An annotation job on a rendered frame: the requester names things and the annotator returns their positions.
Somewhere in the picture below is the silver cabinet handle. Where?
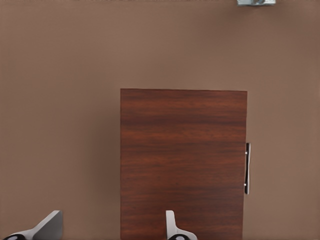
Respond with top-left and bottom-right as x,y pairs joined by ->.
243,142 -> 251,195

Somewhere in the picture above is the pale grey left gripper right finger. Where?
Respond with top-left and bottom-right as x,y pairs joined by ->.
165,210 -> 198,240

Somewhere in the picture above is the dark wooden cabinet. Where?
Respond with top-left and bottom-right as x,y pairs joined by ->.
119,88 -> 248,240

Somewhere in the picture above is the silver frame post foot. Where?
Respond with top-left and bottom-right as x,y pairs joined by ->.
236,0 -> 276,7

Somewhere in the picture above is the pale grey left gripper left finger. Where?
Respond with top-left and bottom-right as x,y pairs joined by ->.
1,210 -> 63,240

